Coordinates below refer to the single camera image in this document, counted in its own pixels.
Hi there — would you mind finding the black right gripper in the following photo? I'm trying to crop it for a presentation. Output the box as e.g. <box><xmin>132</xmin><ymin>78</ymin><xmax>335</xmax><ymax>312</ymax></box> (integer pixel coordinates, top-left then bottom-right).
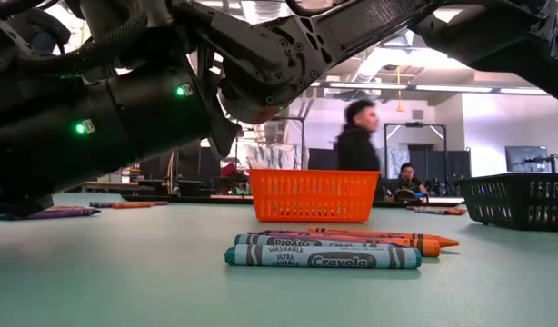
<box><xmin>0</xmin><ymin>67</ymin><xmax>130</xmax><ymax>217</ymax></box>

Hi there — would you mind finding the teal crayon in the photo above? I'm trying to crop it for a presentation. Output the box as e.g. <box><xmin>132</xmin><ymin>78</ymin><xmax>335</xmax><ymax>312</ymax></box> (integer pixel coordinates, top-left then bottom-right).
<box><xmin>224</xmin><ymin>243</ymin><xmax>423</xmax><ymax>271</ymax></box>
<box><xmin>405</xmin><ymin>205</ymin><xmax>446</xmax><ymax>215</ymax></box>
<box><xmin>234</xmin><ymin>233</ymin><xmax>419</xmax><ymax>251</ymax></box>

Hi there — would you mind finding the green table mat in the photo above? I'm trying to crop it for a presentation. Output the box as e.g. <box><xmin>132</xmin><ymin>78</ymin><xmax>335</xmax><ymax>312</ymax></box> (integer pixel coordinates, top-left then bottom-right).
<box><xmin>0</xmin><ymin>193</ymin><xmax>558</xmax><ymax>327</ymax></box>

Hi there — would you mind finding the clear plastic cover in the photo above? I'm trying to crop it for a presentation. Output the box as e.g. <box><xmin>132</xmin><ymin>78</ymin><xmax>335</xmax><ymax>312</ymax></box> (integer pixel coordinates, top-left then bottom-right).
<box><xmin>245</xmin><ymin>144</ymin><xmax>303</xmax><ymax>171</ymax></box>

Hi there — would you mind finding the orange plastic basket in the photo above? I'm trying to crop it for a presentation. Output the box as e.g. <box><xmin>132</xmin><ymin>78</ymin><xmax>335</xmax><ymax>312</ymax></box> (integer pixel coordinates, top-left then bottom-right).
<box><xmin>248</xmin><ymin>169</ymin><xmax>382</xmax><ymax>224</ymax></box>

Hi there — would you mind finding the person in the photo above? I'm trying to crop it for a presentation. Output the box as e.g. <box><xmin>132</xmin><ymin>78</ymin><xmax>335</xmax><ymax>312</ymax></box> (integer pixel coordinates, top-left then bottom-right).
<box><xmin>387</xmin><ymin>162</ymin><xmax>431</xmax><ymax>203</ymax></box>
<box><xmin>334</xmin><ymin>98</ymin><xmax>384</xmax><ymax>203</ymax></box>

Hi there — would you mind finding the ceiling light strip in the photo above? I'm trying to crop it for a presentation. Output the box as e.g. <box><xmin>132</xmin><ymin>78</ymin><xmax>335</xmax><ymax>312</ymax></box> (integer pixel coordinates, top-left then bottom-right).
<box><xmin>414</xmin><ymin>84</ymin><xmax>493</xmax><ymax>94</ymax></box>
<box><xmin>499</xmin><ymin>87</ymin><xmax>551</xmax><ymax>96</ymax></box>
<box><xmin>328</xmin><ymin>82</ymin><xmax>408</xmax><ymax>91</ymax></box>

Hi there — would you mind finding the black plastic basket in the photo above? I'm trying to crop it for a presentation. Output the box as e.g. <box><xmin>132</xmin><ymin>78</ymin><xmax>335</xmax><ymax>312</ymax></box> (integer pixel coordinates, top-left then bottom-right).
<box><xmin>455</xmin><ymin>172</ymin><xmax>558</xmax><ymax>233</ymax></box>

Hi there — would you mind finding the black monitor screen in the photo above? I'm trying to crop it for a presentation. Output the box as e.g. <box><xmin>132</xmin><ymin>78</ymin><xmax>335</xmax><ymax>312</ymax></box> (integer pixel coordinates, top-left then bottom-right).
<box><xmin>504</xmin><ymin>144</ymin><xmax>551</xmax><ymax>174</ymax></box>

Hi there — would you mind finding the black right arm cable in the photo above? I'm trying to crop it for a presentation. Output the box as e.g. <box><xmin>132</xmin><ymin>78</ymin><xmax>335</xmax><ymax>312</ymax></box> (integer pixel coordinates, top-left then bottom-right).
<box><xmin>31</xmin><ymin>13</ymin><xmax>149</xmax><ymax>79</ymax></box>

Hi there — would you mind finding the black background rig frame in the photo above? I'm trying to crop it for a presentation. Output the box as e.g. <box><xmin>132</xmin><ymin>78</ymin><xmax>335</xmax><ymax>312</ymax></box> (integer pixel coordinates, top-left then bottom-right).
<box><xmin>383</xmin><ymin>121</ymin><xmax>449</xmax><ymax>183</ymax></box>

